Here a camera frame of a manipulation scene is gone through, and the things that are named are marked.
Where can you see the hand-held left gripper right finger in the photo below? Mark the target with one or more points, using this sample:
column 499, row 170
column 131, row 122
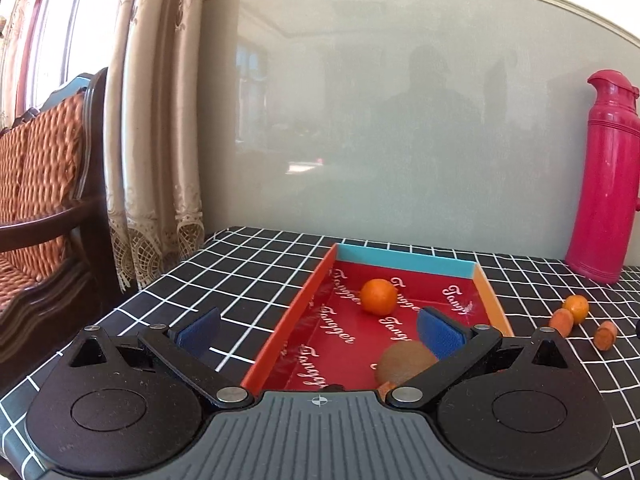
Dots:
column 441, row 334

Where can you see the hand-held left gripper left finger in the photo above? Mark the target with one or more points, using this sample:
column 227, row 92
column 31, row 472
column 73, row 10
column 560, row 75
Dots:
column 202, row 333

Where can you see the brown kiwi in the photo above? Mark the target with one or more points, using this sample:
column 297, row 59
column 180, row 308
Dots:
column 402, row 362

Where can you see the tangerine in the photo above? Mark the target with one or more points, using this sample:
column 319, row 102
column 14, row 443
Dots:
column 378, row 297
column 576, row 307

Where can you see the red cardboard tray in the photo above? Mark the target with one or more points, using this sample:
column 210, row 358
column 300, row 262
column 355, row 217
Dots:
column 330, row 330

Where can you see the black white checked tablecloth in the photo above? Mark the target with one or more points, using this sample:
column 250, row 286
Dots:
column 150, row 305

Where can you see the orange carrot piece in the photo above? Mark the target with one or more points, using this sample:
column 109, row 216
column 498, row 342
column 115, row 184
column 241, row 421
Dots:
column 561, row 322
column 605, row 336

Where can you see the wooden chair with orange cushion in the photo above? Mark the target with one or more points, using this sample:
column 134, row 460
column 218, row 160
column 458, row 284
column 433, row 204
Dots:
column 45, row 200

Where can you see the beige embroidered curtain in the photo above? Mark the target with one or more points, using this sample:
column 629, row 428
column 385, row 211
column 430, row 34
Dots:
column 160, row 110

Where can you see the red thermos flask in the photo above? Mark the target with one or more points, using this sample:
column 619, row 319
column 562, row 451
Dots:
column 607, row 175

